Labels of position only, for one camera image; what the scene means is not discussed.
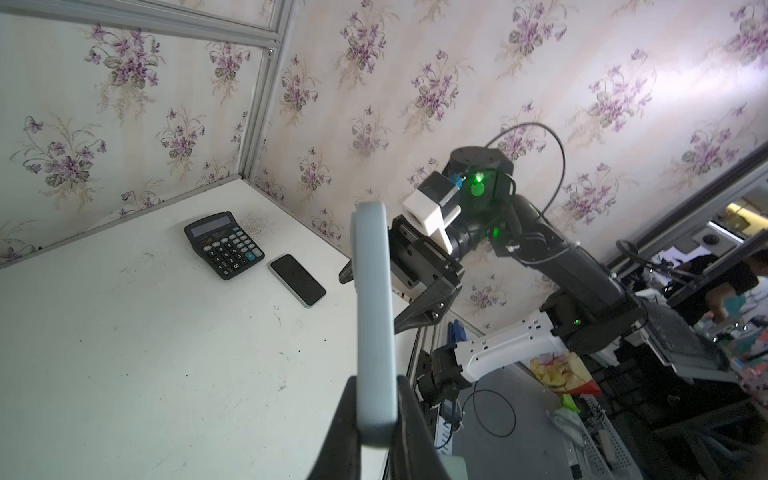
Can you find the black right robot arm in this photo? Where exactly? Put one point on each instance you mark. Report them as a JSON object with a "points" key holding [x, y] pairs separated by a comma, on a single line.
{"points": [[474, 200]]}

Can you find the phone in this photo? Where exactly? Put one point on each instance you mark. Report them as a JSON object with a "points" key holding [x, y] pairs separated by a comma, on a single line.
{"points": [[376, 385]]}

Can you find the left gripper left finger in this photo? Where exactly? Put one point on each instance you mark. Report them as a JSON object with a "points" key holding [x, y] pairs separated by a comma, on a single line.
{"points": [[340, 455]]}

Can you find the black desk calculator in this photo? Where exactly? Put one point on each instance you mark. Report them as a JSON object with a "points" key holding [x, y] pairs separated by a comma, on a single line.
{"points": [[223, 244]]}

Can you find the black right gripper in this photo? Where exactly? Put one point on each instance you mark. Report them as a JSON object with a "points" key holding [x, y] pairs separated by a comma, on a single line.
{"points": [[425, 273]]}

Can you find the black phone under left arm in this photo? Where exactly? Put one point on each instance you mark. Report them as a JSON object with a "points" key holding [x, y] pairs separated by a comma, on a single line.
{"points": [[296, 278]]}

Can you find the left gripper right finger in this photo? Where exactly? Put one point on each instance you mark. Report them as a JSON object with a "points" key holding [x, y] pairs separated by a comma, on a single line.
{"points": [[414, 455]]}

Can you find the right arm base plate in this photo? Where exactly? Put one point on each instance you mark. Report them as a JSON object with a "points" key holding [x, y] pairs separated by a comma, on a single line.
{"points": [[439, 377]]}

